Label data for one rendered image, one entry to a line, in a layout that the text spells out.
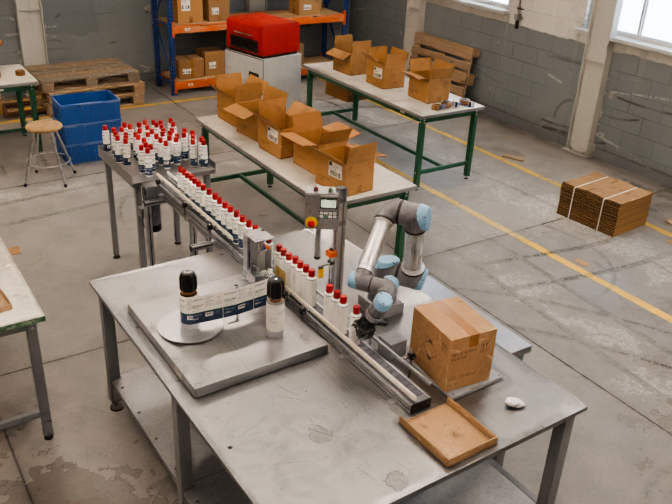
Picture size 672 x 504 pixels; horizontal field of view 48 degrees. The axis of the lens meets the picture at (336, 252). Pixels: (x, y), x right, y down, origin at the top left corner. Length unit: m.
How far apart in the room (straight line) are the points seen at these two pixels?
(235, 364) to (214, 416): 0.31
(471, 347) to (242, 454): 1.06
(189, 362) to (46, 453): 1.28
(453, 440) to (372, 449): 0.33
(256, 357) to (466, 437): 0.99
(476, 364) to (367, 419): 0.55
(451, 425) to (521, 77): 7.14
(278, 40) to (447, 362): 6.27
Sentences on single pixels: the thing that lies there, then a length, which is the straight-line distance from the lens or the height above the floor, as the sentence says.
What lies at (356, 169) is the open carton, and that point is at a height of 0.97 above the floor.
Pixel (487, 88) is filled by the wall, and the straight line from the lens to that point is 10.36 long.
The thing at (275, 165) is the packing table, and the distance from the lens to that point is 5.91.
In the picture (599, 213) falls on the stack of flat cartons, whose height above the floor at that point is 0.16.
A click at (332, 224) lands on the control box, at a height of 1.32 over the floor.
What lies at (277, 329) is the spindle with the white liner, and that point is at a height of 0.93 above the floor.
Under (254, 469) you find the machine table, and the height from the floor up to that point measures 0.83.
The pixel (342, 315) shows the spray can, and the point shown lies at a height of 0.99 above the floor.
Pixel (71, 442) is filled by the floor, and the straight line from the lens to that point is 4.51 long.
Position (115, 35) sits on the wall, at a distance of 11.08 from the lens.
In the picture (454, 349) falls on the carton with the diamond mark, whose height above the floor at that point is 1.07.
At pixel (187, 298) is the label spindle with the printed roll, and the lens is 3.57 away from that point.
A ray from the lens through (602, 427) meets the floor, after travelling 4.84.
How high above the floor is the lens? 2.87
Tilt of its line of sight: 27 degrees down
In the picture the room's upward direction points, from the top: 3 degrees clockwise
